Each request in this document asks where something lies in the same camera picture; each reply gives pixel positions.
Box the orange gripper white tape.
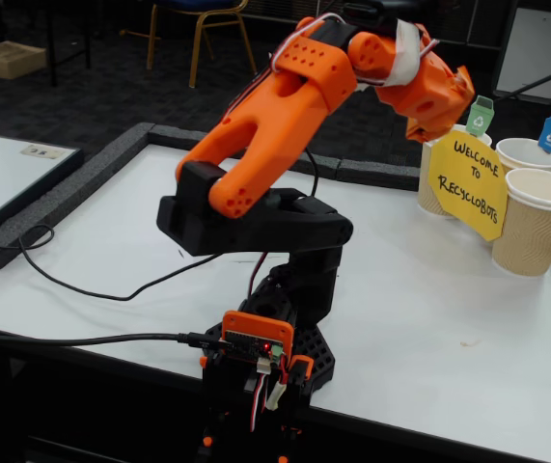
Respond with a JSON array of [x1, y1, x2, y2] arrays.
[[375, 18, 472, 134]]

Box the green recycling bin label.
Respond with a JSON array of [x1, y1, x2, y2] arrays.
[[463, 95, 496, 136]]

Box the yellow handwritten welcome sign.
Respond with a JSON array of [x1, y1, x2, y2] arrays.
[[427, 129, 509, 242]]

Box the dark grey foam strip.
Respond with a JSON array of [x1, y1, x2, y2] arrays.
[[336, 157, 421, 190], [0, 122, 156, 271], [147, 123, 342, 179]]

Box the brown ripple paper cup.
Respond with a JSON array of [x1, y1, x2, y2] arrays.
[[495, 138, 551, 176]]

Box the beige ripple paper cup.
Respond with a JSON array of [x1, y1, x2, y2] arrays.
[[418, 123, 493, 219], [491, 167, 551, 277]]

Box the orange controller board holder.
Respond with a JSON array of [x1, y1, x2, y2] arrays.
[[220, 310, 295, 375]]

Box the black orange table clamp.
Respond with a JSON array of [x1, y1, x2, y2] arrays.
[[197, 354, 231, 463], [277, 354, 316, 463]]

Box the small paper sticker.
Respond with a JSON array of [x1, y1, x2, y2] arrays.
[[20, 144, 67, 160]]

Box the brown cardboard box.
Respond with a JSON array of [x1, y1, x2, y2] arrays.
[[0, 40, 48, 81]]

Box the white table with black edge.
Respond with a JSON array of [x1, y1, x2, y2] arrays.
[[0, 129, 86, 237]]

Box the white panel with black frame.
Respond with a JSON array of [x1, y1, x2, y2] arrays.
[[490, 0, 551, 106]]

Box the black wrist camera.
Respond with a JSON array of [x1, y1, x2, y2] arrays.
[[341, 0, 404, 36]]

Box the gold frame blue seat chair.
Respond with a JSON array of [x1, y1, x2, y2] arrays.
[[119, 0, 260, 90]]

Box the red white black servo wires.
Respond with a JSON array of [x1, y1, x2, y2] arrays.
[[247, 357, 289, 435]]

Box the thick black USB cable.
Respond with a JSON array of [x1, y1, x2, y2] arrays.
[[0, 323, 231, 353]]

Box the black metal table frame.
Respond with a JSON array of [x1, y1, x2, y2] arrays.
[[0, 0, 94, 89]]

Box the thin black camera cable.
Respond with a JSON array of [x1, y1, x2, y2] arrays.
[[0, 144, 322, 303]]

